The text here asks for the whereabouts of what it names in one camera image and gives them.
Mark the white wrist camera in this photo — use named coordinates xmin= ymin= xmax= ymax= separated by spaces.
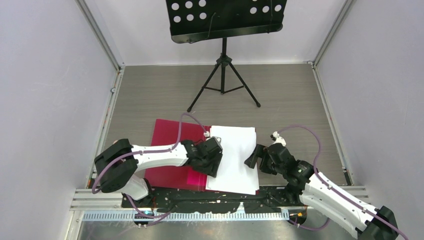
xmin=203 ymin=131 xmax=222 ymax=142
xmin=270 ymin=131 xmax=287 ymax=147

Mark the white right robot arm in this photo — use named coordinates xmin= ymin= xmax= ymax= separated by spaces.
xmin=244 ymin=143 xmax=399 ymax=240

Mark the black music stand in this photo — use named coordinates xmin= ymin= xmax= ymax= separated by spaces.
xmin=165 ymin=0 xmax=287 ymax=112

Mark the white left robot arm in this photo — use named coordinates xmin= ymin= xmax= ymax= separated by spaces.
xmin=92 ymin=136 xmax=223 ymax=207

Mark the red plastic folder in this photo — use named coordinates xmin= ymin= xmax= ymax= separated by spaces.
xmin=143 ymin=118 xmax=261 ymax=196

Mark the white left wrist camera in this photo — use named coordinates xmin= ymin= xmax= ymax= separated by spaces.
xmin=203 ymin=131 xmax=222 ymax=142

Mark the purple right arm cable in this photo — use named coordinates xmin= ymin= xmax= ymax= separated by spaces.
xmin=270 ymin=124 xmax=410 ymax=240

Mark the aluminium frame rail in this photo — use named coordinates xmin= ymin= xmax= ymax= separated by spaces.
xmin=81 ymin=209 xmax=290 ymax=222

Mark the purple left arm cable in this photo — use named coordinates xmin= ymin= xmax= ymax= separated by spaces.
xmin=91 ymin=112 xmax=212 ymax=226

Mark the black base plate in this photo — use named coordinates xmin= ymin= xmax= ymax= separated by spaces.
xmin=133 ymin=185 xmax=309 ymax=215

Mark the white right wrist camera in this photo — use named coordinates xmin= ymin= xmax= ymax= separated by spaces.
xmin=270 ymin=131 xmax=287 ymax=147

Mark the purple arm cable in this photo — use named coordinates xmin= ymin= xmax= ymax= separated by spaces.
xmin=91 ymin=112 xmax=212 ymax=226
xmin=270 ymin=124 xmax=410 ymax=240

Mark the stack of white paper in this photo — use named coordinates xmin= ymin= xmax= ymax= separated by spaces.
xmin=205 ymin=125 xmax=259 ymax=195

